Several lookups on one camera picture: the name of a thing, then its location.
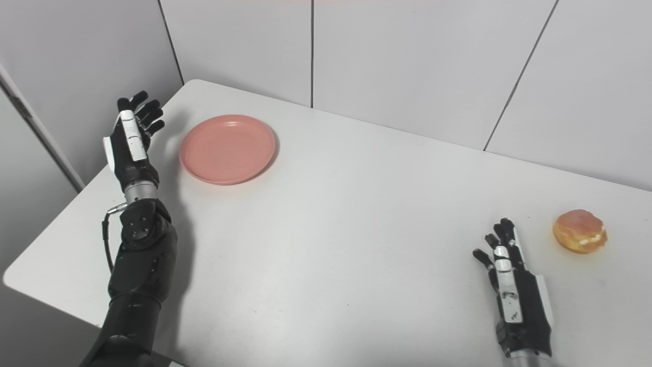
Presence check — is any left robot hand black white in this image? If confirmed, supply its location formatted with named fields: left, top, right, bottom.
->
left=102, top=91, right=166, bottom=195

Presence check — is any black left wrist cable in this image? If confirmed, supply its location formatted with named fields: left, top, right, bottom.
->
left=102, top=202, right=128, bottom=273

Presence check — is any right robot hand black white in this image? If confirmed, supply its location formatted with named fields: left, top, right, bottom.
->
left=472, top=218, right=555, bottom=359

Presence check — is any pink round plate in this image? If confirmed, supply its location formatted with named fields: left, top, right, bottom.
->
left=179, top=114, right=276, bottom=186

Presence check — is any cream puff pastry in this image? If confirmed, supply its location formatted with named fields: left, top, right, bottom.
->
left=553, top=209, right=608, bottom=254

